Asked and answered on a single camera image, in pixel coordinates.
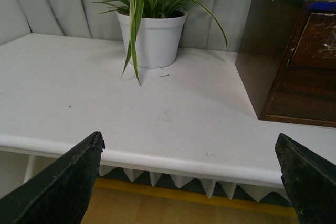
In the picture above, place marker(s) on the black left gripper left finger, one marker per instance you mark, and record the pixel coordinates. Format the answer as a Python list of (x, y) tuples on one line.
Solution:
[(61, 192)]

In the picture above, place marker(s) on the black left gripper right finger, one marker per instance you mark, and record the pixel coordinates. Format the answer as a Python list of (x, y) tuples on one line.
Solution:
[(308, 179)]

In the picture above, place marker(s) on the dark brown wooden cabinet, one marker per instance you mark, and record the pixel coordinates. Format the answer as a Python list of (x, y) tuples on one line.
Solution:
[(286, 60)]

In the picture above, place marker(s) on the white plastic plant pot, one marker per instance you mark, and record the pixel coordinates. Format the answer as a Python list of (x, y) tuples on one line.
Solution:
[(158, 39)]

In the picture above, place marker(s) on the grey pleated curtain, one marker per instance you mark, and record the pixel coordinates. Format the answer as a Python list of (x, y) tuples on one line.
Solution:
[(88, 19)]

